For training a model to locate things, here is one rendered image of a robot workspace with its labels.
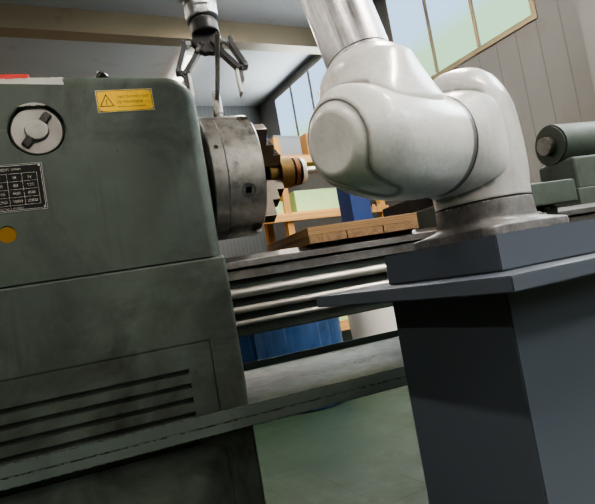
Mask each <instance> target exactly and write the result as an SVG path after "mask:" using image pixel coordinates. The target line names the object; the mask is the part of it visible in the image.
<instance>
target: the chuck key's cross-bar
mask: <svg viewBox="0 0 595 504"><path fill-rule="evenodd" d="M219 96H220V32H219V31H216V32H215V100H219Z"/></svg>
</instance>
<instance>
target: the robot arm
mask: <svg viewBox="0 0 595 504"><path fill-rule="evenodd" d="M175 1H177V2H178V3H180V4H182V5H183V10H184V14H185V20H186V24H187V25H188V26H189V27H190V32H191V37H192V40H191V41H185V39H181V51H180V55H179V59H178V62H177V66H176V70H175V72H176V77H182V78H183V79H184V84H185V86H186V87H187V88H188V89H190V92H191V93H192V95H193V97H194V100H195V94H194V88H193V83H192V78H191V71H192V69H193V67H194V66H195V64H196V62H197V61H198V60H199V58H200V56H201V55H202V56H203V57H205V56H209V55H210V56H215V32H216V31H219V28H218V10H217V3H216V0H175ZM300 1H301V4H302V6H303V9H304V12H305V14H306V17H307V20H308V22H309V25H310V27H311V30H312V33H313V35H314V38H315V41H316V43H317V46H318V48H319V51H320V54H321V56H322V59H323V61H324V64H325V67H326V69H327V70H326V72H325V74H324V76H323V78H322V81H321V84H320V87H319V90H318V99H319V101H318V103H317V104H316V106H315V108H314V110H313V113H312V115H311V118H310V121H309V126H308V147H309V152H310V156H311V159H312V162H313V164H314V166H315V168H316V169H317V171H318V172H319V174H320V175H321V176H322V177H323V178H324V179H325V180H326V181H327V182H329V183H330V184H331V185H333V186H334V187H336V188H338V189H340V190H342V191H344V192H346V193H349V194H351V195H354V196H357V197H361V198H366V199H371V200H383V201H406V200H416V199H424V198H429V199H432V201H433V205H434V209H435V213H436V223H437V232H436V233H435V234H434V235H432V236H429V237H427V238H425V239H423V240H420V241H418V242H415V243H414V251H416V250H421V249H426V248H431V247H436V246H441V245H446V244H451V243H456V242H461V241H466V240H471V239H476V238H481V237H486V236H491V235H496V234H502V233H509V232H515V231H521V230H528V229H534V228H540V227H547V226H553V225H559V224H566V223H569V218H568V215H551V214H543V213H542V212H541V211H537V209H536V206H535V202H534V199H533V196H532V191H531V184H530V173H529V165H528V159H527V153H526V148H525V143H524V138H523V134H522V130H521V126H520V122H519V118H518V115H517V111H516V108H515V105H514V103H513V101H512V99H511V97H510V95H509V93H508V92H507V90H506V89H505V87H504V86H503V85H502V84H501V83H500V81H499V80H498V79H497V78H496V77H495V76H494V75H493V74H491V73H489V72H486V71H484V70H482V69H479V68H460V69H455V70H452V71H449V72H446V73H444V74H442V75H440V76H438V77H437V78H435V79H434V80H432V79H431V78H430V76H429V75H428V74H427V73H426V71H425V70H424V68H423V67H422V66H421V64H420V63H419V61H418V60H417V59H416V57H415V56H414V54H413V53H412V51H411V50H410V49H408V48H406V47H404V46H402V45H399V44H396V43H393V42H389V40H388V37H387V35H386V33H385V30H384V28H383V25H382V23H381V21H380V18H379V16H378V14H377V11H376V9H375V6H374V4H373V2H372V0H300ZM223 43H224V44H225V45H226V46H227V47H229V49H230V51H231V52H232V54H233V55H234V57H235V58H236V59H237V61H238V62H239V63H238V62H237V61H236V60H235V59H234V58H233V57H232V56H231V55H230V54H229V53H227V52H226V51H225V50H224V48H223V47H222V44H223ZM190 46H192V47H193V48H194V49H195V51H194V53H193V55H192V57H191V58H190V60H189V62H188V64H187V65H186V67H185V69H184V70H182V68H183V64H184V60H185V56H186V50H188V49H189V47H190ZM220 58H222V59H223V60H224V61H225V62H226V63H228V64H229V65H230V66H231V67H232V68H233V69H234V70H235V77H236V82H237V87H238V91H239V96H240V98H242V97H243V88H242V84H244V80H245V79H244V74H243V71H247V70H248V65H249V64H248V62H247V61H246V59H245V58H244V56H243V55H242V53H241V52H240V51H239V49H238V48H237V46H236V45H235V43H234V41H233V37H232V36H231V35H229V36H228V37H227V38H222V37H221V36H220Z"/></svg>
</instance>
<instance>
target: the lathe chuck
mask: <svg viewBox="0 0 595 504"><path fill-rule="evenodd" d="M210 118H211V119H212V120H213V121H214V122H215V124H216V126H217V128H218V131H219V134H220V137H221V140H222V144H223V148H224V152H225V157H226V163H227V169H228V176H229V185H230V200H231V216H230V227H229V232H228V235H227V237H226V239H224V240H227V239H234V238H241V237H248V236H255V235H258V234H259V233H260V232H261V229H256V230H255V231H252V230H251V228H252V225H255V223H260V224H264V222H265V216H266V207H267V186H266V174H265V166H264V160H263V155H262V150H261V146H260V142H259V139H258V136H257V133H256V130H255V128H254V126H253V124H252V123H251V122H247V124H242V123H239V121H238V120H237V119H247V117H246V116H245V115H236V116H219V117H210ZM246 183H252V184H253V185H254V186H255V193H254V194H253V195H252V196H250V197H247V196H245V195H243V193H242V187H243V185H244V184H246Z"/></svg>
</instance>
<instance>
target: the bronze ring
mask: <svg viewBox="0 0 595 504"><path fill-rule="evenodd" d="M265 174H266V181H268V180H277V179H282V182H283V185H284V188H292V187H293V186H298V185H301V184H302V183H303V180H304V168H303V164H302V161H301V160H300V159H299V158H290V157H280V166H271V167H265Z"/></svg>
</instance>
